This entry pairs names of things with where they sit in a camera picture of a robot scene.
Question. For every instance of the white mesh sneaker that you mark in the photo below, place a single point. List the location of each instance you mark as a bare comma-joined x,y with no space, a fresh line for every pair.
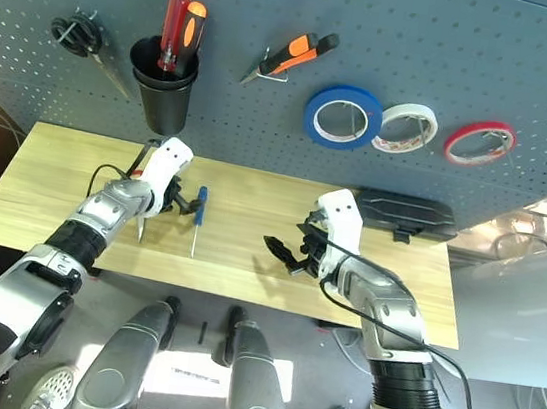
53,382

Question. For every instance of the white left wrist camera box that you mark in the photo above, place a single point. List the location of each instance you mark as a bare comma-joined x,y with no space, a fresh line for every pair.
165,165

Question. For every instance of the orange black needle-nose pliers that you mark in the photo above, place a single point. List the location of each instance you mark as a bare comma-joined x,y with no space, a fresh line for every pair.
299,46

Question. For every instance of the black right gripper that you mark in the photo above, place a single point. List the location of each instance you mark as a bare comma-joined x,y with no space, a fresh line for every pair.
312,252

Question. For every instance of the black plastic tool cup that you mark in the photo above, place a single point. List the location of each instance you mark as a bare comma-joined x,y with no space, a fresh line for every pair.
163,104

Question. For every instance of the red tape roll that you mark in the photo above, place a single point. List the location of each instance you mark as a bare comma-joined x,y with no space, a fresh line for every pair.
480,125

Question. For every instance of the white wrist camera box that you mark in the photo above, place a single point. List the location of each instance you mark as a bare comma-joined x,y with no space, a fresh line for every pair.
165,165
342,218

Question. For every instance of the blue tape roll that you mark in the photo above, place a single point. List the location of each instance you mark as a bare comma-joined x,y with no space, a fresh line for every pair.
343,94

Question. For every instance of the silver right robot leg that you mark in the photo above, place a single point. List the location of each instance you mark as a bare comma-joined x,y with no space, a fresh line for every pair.
254,388

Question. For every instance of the white tape roll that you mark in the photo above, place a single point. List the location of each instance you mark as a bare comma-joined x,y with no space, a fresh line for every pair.
412,110

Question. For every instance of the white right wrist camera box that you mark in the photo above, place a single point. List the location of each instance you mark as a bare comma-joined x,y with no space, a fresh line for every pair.
342,218

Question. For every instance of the silver left robot leg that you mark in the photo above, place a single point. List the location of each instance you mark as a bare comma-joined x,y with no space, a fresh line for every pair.
115,370

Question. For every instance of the black plastic tool case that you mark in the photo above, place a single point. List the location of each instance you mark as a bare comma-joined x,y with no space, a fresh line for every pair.
403,211

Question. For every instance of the small blue screwdriver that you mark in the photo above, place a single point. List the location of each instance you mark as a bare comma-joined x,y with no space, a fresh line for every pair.
202,192

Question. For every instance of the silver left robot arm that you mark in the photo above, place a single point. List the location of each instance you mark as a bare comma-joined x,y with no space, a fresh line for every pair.
101,212

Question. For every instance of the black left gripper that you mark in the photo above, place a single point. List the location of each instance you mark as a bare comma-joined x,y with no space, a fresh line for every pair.
175,196

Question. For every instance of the silver robot leg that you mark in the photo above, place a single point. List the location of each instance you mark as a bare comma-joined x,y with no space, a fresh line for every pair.
254,388
115,370

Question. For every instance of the metal peg hook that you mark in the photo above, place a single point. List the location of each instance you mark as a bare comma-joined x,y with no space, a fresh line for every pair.
501,139
423,131
352,121

